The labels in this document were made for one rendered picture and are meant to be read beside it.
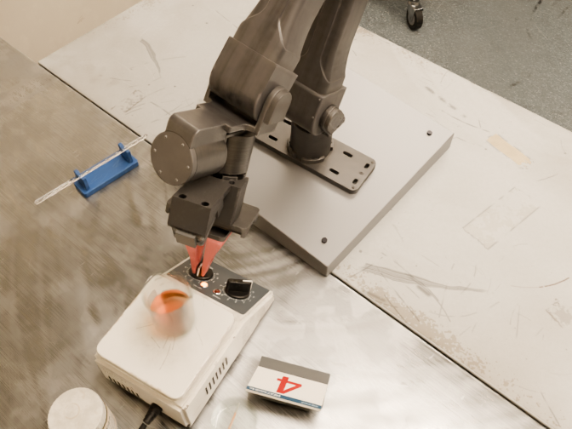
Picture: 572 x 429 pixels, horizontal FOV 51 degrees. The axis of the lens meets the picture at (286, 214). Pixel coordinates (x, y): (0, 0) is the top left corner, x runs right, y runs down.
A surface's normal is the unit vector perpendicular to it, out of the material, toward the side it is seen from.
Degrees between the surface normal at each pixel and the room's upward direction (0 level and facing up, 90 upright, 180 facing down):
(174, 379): 0
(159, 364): 0
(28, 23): 90
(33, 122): 0
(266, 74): 43
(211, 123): 30
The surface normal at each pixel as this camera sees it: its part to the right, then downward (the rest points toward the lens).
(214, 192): 0.25, -0.86
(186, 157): -0.52, 0.26
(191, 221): -0.21, 0.39
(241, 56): -0.39, 0.02
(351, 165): 0.04, -0.55
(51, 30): 0.76, 0.52
